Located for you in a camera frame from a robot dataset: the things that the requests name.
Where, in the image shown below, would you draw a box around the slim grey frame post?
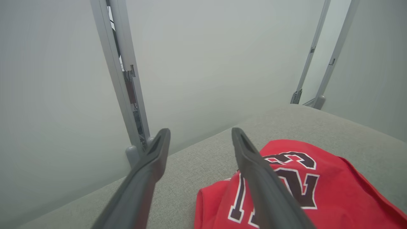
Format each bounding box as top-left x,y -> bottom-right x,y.
290,0 -> 331,105

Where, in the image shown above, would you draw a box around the grey frame post round foot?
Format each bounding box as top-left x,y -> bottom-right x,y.
304,0 -> 360,110

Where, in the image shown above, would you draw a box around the red shorts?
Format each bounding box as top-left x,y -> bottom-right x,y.
194,139 -> 407,229

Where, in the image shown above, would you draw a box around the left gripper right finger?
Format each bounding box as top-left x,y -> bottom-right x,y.
231,128 -> 315,229

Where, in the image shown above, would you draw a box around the grey double partition post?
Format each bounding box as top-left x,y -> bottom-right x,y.
90,0 -> 155,167

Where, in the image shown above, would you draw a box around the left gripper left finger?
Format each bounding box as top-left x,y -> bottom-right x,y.
92,128 -> 171,229

